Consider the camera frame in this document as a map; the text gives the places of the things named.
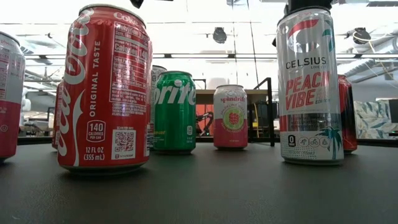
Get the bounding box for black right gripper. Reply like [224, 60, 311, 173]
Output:
[272, 0, 333, 48]

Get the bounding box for tall silver Celsius can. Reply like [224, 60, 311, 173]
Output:
[275, 6, 345, 165]
[149, 64, 168, 150]

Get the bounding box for red Coca-Cola can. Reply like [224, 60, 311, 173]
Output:
[337, 74, 358, 154]
[51, 79, 65, 150]
[57, 3, 154, 175]

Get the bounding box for pink white Spindrift can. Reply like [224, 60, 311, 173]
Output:
[213, 84, 249, 150]
[0, 30, 26, 162]

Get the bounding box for wooden shelf black legs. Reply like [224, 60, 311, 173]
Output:
[193, 77, 276, 147]

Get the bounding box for orange panel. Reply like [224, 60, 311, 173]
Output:
[195, 104, 215, 135]

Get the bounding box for green Sprite can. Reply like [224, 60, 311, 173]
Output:
[153, 70, 197, 154]

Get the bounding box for leaf print fabric panel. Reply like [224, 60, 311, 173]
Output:
[353, 99, 398, 140]

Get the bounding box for black monitor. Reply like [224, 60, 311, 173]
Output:
[388, 98, 398, 124]

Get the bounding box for white robot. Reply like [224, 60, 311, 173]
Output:
[21, 87, 32, 125]

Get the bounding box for black ceiling cord reel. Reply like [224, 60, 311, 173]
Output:
[212, 27, 228, 45]
[344, 27, 372, 45]

